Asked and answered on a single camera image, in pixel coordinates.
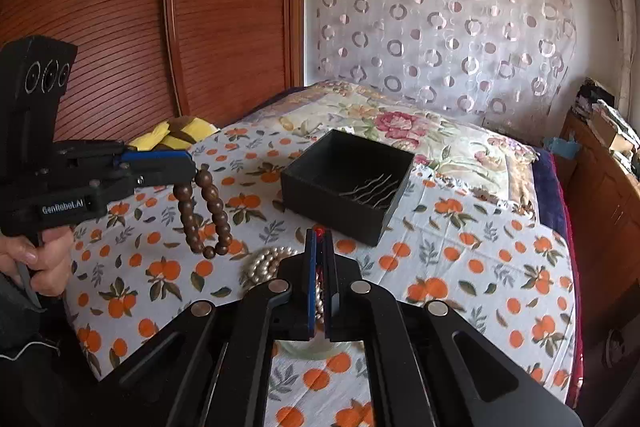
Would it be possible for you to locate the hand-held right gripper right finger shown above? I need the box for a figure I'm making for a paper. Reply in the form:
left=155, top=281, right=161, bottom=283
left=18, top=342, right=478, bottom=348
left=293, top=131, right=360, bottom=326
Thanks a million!
left=323, top=229, right=586, bottom=427

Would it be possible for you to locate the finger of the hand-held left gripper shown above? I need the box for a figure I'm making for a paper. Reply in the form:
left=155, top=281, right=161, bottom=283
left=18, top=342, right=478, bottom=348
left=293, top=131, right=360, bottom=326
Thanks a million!
left=129, top=157, right=197, bottom=188
left=120, top=150, right=192, bottom=166

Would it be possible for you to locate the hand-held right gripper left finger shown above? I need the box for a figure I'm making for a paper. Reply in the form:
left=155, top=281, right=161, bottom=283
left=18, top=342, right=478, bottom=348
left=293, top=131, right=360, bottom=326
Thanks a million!
left=75, top=229, right=321, bottom=427

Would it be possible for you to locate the red bead bracelet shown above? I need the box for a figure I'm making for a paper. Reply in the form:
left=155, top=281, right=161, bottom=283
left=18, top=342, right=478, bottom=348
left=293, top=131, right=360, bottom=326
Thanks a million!
left=312, top=228, right=332, bottom=323

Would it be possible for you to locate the pearl necklace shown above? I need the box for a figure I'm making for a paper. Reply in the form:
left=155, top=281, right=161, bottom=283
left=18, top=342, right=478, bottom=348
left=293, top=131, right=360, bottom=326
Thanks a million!
left=240, top=246, right=321, bottom=310

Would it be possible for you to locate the black square box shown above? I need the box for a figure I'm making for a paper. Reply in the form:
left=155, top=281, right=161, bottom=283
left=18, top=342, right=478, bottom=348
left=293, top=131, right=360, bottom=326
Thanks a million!
left=280, top=128, right=416, bottom=248

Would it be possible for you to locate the brown wooden bead bracelet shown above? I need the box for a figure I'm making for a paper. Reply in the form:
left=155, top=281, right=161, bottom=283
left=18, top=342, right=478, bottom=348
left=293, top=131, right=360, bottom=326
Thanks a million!
left=172, top=167, right=234, bottom=261

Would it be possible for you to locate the person's left forearm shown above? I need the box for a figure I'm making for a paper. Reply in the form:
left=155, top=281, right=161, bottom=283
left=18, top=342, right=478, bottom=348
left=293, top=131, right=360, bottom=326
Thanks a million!
left=0, top=274, right=98, bottom=427

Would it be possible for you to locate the person's left hand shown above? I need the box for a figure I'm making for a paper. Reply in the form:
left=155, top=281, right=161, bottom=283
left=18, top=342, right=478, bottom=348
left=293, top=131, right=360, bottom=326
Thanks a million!
left=0, top=224, right=74, bottom=304

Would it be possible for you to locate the yellow plush toy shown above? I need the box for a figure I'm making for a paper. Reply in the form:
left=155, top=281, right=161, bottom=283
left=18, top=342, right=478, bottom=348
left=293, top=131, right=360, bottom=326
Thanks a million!
left=129, top=117, right=219, bottom=152

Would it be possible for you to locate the orange print bed cloth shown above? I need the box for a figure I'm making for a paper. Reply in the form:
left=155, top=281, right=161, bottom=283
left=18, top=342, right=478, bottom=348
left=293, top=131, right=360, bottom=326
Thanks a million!
left=62, top=122, right=581, bottom=427

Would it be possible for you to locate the wooden slatted wardrobe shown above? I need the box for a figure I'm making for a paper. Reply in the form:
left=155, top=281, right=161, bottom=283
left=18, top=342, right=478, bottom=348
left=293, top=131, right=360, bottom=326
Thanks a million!
left=0, top=0, right=307, bottom=142

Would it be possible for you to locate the floral quilt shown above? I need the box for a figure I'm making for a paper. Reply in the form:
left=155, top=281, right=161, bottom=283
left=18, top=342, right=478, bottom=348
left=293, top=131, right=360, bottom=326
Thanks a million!
left=240, top=79, right=547, bottom=220

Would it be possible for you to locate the dark purple blanket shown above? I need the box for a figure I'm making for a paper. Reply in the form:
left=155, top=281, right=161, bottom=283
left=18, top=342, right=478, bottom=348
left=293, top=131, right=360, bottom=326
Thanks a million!
left=527, top=146, right=587, bottom=408

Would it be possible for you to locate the teal bag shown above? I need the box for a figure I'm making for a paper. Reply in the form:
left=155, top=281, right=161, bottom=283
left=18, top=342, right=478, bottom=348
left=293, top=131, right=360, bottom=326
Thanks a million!
left=542, top=136, right=582, bottom=158

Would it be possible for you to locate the sheer circle pattern curtain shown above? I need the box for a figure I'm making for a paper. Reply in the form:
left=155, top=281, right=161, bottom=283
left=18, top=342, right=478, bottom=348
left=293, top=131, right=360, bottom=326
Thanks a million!
left=306, top=0, right=580, bottom=118

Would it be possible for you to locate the wooden side cabinet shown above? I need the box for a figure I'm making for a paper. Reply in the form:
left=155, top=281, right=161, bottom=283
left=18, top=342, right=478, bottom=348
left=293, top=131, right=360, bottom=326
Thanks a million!
left=552, top=112, right=640, bottom=338

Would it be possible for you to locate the pile of clothes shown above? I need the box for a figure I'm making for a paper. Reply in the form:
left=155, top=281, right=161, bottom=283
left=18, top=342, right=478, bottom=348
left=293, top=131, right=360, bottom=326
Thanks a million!
left=574, top=78, right=640, bottom=180

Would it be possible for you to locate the patterned window curtain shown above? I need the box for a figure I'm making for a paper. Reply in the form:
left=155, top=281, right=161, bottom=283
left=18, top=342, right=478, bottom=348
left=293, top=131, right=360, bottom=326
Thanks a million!
left=602, top=0, right=640, bottom=108

